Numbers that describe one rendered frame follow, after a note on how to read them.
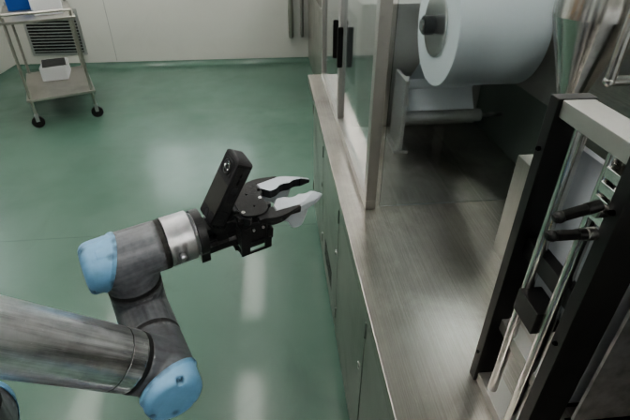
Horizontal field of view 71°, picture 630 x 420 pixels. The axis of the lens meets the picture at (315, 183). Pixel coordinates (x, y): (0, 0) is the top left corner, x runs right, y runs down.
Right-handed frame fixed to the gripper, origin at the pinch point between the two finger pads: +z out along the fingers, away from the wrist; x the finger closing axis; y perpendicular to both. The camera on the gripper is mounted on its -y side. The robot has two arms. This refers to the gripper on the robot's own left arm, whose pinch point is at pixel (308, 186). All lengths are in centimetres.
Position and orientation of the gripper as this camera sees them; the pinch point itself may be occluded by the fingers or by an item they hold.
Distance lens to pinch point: 74.1
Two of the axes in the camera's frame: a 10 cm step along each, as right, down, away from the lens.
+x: 5.2, 5.6, -6.4
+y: -0.7, 7.8, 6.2
